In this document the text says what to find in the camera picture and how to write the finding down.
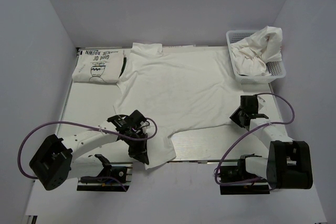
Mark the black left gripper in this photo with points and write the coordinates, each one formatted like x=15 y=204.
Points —
x=140 y=152

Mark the crumpled white t-shirt in basket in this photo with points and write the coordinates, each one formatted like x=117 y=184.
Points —
x=252 y=53

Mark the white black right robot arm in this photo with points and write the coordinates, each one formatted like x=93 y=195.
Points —
x=288 y=164

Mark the folded white Charlie Brown t-shirt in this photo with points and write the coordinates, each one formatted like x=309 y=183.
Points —
x=99 y=66

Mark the white cartoon print t-shirt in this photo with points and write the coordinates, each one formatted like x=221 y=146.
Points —
x=180 y=91

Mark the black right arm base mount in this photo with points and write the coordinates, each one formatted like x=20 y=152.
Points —
x=240 y=183

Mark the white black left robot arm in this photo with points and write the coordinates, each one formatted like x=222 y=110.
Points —
x=61 y=158

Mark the white perforated plastic basket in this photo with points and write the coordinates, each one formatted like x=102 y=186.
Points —
x=276 y=69

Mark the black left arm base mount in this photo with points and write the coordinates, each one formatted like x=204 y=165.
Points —
x=105 y=178

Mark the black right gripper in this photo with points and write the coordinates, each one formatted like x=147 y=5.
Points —
x=234 y=117

